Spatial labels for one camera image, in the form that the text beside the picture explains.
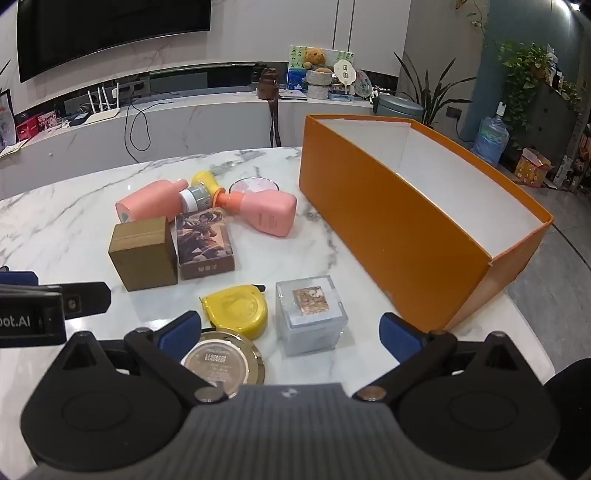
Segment long-leaved potted plant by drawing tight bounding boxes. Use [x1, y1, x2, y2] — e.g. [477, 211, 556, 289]
[392, 51, 477, 128]

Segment round white hand fan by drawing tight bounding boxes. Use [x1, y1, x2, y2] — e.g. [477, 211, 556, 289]
[333, 60, 358, 96]

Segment brown leather bag with strap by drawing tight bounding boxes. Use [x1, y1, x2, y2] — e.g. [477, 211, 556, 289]
[257, 67, 284, 148]

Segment grey storage cabinet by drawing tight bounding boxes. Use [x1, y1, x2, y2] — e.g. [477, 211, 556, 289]
[505, 83, 583, 172]

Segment plain pink bottle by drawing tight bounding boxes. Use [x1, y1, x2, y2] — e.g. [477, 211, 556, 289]
[115, 179, 190, 223]

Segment blue water jug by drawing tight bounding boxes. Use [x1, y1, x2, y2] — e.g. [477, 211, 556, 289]
[470, 115, 511, 168]

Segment clear acrylic cube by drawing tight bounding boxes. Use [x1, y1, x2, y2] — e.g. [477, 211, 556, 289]
[276, 275, 347, 357]

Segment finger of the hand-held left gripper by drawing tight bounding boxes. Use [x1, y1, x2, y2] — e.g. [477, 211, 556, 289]
[59, 282, 112, 320]
[0, 271, 40, 288]

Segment printed cardboard carton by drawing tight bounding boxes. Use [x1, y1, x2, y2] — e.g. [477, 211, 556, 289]
[513, 148, 555, 188]

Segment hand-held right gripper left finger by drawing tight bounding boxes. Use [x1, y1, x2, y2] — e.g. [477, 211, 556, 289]
[62, 311, 236, 402]

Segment white marble television console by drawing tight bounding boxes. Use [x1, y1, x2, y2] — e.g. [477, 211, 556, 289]
[0, 60, 393, 200]

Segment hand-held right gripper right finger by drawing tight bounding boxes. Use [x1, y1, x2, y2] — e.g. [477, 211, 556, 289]
[352, 312, 525, 402]

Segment green printed poster card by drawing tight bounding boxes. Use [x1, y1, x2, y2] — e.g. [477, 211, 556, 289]
[288, 45, 355, 91]

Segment olive green square box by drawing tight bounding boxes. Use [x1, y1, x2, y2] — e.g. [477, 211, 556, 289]
[108, 217, 179, 292]

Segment large black television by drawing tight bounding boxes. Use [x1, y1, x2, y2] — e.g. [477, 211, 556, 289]
[16, 0, 213, 84]

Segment trailing green pothos plant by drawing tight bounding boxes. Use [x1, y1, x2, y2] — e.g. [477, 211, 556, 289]
[496, 41, 583, 131]

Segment round gold metal case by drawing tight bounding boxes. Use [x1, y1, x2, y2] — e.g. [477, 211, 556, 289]
[181, 329, 266, 400]

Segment pink bottle with orange neck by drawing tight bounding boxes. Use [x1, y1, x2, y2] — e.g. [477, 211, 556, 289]
[216, 188, 297, 238]

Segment brown teddy bear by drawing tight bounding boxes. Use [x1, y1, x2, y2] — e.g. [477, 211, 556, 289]
[302, 47, 327, 71]

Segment black cable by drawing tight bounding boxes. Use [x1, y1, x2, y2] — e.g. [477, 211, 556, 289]
[124, 98, 174, 151]

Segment yellow bulb-shaped bottle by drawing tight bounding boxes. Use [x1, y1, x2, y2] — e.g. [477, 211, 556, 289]
[179, 172, 223, 211]

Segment yellow tape measure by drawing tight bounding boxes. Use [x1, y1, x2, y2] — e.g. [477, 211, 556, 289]
[199, 285, 269, 341]

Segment grey round trash bin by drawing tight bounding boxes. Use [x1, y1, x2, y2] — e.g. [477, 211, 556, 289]
[372, 93, 424, 128]

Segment round pink compact mirror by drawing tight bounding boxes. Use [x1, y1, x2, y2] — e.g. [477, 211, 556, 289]
[229, 178, 281, 197]

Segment orange cardboard box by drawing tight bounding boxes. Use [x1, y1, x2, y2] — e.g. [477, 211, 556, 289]
[298, 114, 554, 332]

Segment stack of grey round tins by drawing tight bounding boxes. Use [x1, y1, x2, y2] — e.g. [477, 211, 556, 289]
[307, 68, 334, 99]

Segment brown printed card box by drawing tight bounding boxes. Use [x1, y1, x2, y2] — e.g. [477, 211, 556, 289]
[175, 208, 240, 281]

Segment red gift boxes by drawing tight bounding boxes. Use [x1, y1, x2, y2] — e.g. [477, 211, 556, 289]
[16, 111, 59, 142]

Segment white router with antennas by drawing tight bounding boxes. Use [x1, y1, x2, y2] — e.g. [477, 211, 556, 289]
[84, 82, 123, 124]

